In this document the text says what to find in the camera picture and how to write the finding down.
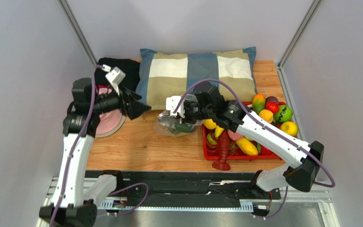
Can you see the red plastic tray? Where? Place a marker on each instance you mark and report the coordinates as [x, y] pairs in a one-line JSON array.
[[210, 145]]

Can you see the yellow toy lemon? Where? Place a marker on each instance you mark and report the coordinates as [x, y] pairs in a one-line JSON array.
[[210, 124]]

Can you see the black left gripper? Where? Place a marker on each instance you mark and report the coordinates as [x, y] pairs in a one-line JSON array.
[[134, 108]]

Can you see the dark green toy avocado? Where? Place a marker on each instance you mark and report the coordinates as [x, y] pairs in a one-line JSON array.
[[184, 128]]

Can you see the white slotted cable duct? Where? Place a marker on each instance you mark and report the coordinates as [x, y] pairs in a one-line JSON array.
[[111, 205]]

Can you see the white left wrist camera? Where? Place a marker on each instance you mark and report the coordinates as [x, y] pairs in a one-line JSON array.
[[114, 77]]

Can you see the red toy lobster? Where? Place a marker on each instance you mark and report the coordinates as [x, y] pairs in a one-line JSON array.
[[223, 149]]

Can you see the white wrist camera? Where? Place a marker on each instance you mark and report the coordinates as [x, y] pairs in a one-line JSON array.
[[114, 77], [175, 106]]

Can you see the red toy bell pepper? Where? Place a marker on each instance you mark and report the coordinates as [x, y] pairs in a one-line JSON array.
[[272, 107]]

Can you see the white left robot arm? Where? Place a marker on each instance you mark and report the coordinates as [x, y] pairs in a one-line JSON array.
[[70, 205]]

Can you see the pink bucket hat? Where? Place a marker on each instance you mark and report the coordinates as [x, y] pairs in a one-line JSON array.
[[110, 123]]

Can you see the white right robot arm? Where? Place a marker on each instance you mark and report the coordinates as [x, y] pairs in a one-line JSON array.
[[303, 160]]

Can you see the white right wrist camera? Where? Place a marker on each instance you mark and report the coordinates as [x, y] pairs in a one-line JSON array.
[[175, 106]]

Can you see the yellow toy corn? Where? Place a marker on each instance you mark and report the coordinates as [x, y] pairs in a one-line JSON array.
[[247, 147]]

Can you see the black folded cloth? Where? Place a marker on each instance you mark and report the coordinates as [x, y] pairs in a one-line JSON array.
[[126, 68]]

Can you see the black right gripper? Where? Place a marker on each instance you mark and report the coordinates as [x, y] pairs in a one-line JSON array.
[[185, 111]]

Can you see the green toy watermelon ball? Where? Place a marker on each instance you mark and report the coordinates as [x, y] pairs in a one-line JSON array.
[[284, 114]]

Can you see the clear zip top bag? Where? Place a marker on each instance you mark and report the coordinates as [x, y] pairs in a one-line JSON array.
[[165, 124]]

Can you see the yellow toy banana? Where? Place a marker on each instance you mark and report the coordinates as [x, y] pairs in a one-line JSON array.
[[218, 132]]

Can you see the blue beige checked pillow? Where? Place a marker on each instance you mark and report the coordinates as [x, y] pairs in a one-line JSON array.
[[164, 75]]

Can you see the black mounting rail base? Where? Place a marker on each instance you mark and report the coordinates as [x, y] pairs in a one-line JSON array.
[[191, 188]]

